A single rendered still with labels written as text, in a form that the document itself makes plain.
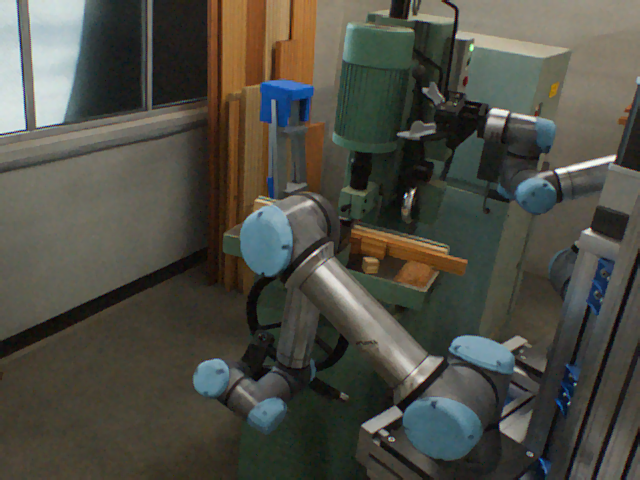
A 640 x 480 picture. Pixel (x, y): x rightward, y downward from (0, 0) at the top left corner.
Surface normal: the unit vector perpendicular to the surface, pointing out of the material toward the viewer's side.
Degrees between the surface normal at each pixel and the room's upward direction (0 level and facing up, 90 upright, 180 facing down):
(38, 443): 0
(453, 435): 94
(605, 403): 90
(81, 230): 90
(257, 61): 87
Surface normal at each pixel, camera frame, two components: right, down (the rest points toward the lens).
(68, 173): 0.86, 0.29
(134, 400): 0.11, -0.91
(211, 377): -0.28, -0.18
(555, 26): -0.51, 0.29
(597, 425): -0.71, 0.21
